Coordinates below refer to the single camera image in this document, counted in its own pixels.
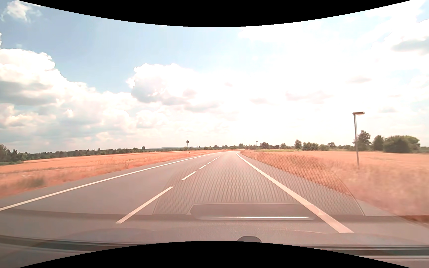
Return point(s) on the round road sign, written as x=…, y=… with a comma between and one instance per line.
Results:
x=187, y=145

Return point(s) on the grey asphalt road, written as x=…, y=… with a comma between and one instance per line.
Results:
x=222, y=178

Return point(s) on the road markings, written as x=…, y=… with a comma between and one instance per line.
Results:
x=292, y=194

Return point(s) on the car's own bonnet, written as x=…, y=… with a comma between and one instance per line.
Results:
x=214, y=234

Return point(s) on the tall perch pole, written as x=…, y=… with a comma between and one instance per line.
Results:
x=356, y=141

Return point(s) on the dry orange grass field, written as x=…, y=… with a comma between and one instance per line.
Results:
x=393, y=178
x=61, y=169

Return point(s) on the row of trees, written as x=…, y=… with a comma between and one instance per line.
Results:
x=385, y=143
x=32, y=152

